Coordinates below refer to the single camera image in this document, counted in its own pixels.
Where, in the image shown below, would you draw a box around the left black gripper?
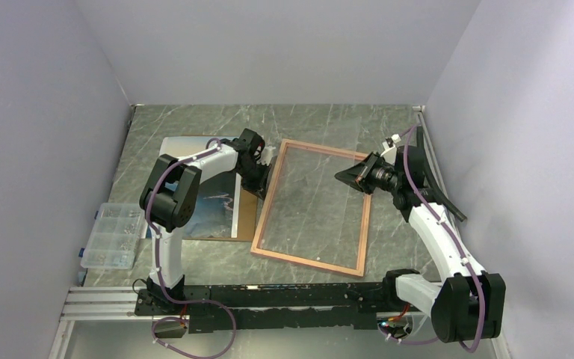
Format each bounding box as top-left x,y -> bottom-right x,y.
237,160 -> 273,200

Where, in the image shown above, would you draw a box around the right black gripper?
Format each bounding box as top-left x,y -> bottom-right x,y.
335,151 -> 401,195

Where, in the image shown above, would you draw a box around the brown backing board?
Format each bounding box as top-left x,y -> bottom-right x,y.
178,135 -> 259,243

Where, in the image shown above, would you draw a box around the seascape photo print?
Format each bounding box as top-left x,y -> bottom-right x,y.
139,136 -> 241,239

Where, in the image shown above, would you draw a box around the pink wooden picture frame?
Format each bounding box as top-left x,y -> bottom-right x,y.
250,139 -> 371,277

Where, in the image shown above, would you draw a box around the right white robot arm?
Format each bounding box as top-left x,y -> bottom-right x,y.
334,145 -> 506,345

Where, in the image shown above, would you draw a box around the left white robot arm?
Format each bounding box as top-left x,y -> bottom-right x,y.
139,129 -> 272,314

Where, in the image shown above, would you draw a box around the black foam tube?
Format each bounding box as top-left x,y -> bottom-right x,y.
415,126 -> 467,222

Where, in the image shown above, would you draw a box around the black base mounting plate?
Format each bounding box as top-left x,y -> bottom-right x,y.
134,282 -> 407,334

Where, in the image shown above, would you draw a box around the clear plastic screw box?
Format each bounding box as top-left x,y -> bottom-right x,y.
81,203 -> 146,270

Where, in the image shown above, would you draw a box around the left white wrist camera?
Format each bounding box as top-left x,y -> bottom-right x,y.
259,146 -> 276,165

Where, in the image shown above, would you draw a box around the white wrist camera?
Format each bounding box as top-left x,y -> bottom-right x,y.
382,134 -> 401,152
259,146 -> 276,165

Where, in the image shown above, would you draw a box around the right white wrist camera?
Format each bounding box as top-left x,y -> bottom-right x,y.
382,134 -> 401,152

